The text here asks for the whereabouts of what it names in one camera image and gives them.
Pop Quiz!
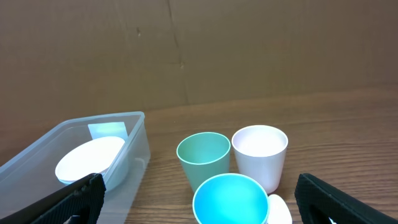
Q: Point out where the pink plastic cup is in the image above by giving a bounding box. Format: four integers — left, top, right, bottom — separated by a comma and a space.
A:
231, 125, 289, 194

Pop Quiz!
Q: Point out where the blue plastic cup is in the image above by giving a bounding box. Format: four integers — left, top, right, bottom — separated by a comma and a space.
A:
192, 173, 270, 224

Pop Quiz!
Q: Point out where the green plastic cup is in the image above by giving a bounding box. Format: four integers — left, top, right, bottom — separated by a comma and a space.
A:
176, 132, 231, 192

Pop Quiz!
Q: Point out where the clear plastic container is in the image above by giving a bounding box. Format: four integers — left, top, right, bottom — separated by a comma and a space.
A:
1, 111, 150, 223

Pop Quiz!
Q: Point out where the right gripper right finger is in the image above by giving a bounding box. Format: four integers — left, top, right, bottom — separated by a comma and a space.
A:
294, 173, 397, 224

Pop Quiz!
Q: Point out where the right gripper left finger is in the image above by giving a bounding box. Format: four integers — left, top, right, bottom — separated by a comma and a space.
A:
1, 173, 106, 224

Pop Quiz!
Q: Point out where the pink plastic spoon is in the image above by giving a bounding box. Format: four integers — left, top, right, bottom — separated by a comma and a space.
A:
267, 194, 293, 224

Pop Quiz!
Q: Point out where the white pink bowl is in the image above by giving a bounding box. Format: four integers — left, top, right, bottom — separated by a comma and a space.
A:
55, 136, 125, 184

